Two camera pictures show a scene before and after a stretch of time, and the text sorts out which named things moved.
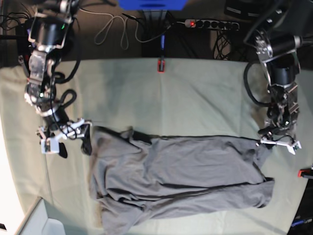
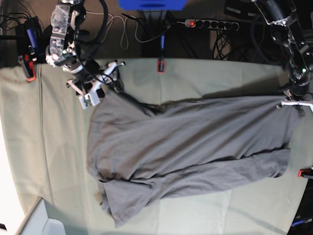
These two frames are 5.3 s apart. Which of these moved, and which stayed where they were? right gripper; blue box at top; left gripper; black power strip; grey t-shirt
Moved: grey t-shirt; right gripper; left gripper
Stayed: blue box at top; black power strip
